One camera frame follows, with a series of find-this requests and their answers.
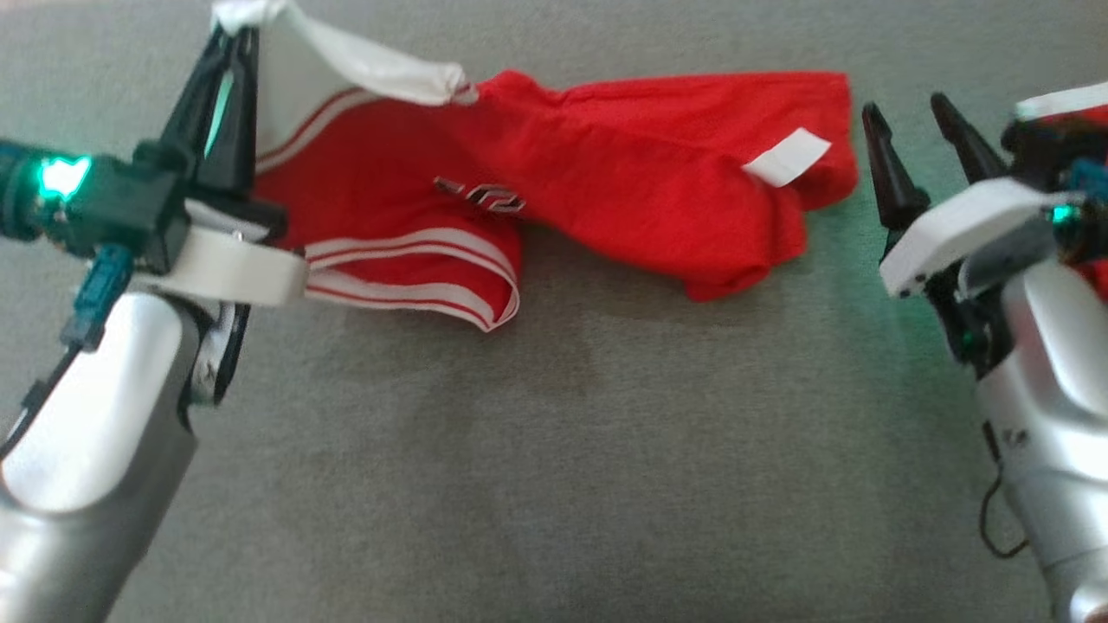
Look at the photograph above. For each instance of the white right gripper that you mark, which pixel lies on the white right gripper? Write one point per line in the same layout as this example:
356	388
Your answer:
961	225

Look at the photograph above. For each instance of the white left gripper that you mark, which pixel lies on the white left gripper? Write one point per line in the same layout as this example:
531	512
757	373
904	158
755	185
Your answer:
234	268

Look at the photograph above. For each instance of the red jersey with lettering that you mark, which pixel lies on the red jersey with lettering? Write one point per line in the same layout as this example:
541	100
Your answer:
623	156

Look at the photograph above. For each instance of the silver white right arm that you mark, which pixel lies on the silver white right arm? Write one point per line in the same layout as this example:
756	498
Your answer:
1056	389

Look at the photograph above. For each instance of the silver white left arm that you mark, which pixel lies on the silver white left arm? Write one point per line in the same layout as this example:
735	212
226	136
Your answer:
95	433

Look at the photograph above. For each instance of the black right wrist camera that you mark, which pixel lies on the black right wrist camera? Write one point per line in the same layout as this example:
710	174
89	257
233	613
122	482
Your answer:
1030	147

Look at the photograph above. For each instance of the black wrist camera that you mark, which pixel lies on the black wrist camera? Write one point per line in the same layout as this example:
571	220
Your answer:
112	203
1030	147

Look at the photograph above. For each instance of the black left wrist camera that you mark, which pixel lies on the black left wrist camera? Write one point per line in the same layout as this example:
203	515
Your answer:
112	203

